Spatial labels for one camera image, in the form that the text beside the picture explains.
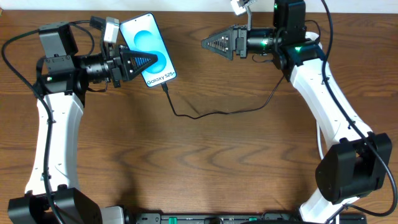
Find blue Galaxy smartphone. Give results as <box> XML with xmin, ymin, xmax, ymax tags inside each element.
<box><xmin>119</xmin><ymin>12</ymin><xmax>177</xmax><ymax>87</ymax></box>

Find black charging cable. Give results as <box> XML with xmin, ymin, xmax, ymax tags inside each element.
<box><xmin>160</xmin><ymin>74</ymin><xmax>285</xmax><ymax>120</ymax></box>

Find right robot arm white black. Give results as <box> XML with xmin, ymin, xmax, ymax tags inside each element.
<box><xmin>201</xmin><ymin>0</ymin><xmax>393</xmax><ymax>223</ymax></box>

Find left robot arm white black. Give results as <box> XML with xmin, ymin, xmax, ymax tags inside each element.
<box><xmin>7</xmin><ymin>17</ymin><xmax>158</xmax><ymax>223</ymax></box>

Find white charger adapter plug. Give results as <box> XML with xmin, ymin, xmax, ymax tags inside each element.
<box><xmin>305</xmin><ymin>32</ymin><xmax>320</xmax><ymax>42</ymax></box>

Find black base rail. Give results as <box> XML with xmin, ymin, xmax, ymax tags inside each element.
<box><xmin>102</xmin><ymin>205</ymin><xmax>368</xmax><ymax>224</ymax></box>

